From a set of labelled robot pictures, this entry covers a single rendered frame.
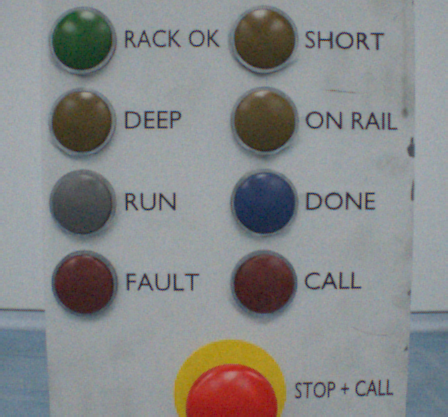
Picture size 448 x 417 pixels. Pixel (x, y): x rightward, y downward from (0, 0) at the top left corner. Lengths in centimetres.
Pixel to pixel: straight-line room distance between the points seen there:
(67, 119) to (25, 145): 377
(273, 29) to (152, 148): 7
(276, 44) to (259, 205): 7
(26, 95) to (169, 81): 377
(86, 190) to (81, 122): 3
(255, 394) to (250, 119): 12
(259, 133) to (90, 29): 9
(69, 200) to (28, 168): 376
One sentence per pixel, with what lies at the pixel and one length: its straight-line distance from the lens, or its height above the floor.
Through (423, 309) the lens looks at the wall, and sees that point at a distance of 415.
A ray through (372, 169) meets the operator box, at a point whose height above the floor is 100.
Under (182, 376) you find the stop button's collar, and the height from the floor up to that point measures 91.
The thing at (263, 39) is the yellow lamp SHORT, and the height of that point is 106.
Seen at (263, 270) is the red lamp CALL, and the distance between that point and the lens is 34.
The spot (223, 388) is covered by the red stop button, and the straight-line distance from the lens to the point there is 33.
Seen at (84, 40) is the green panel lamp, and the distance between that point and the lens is 34.
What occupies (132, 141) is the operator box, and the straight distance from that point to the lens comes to 34.
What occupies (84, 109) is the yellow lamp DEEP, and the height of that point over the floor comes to 103.
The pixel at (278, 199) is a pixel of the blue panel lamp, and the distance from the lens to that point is 33.
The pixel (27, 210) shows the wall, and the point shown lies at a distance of 412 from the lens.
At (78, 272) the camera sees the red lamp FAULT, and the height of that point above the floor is 96.
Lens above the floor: 101
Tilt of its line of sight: 5 degrees down
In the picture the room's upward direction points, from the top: straight up
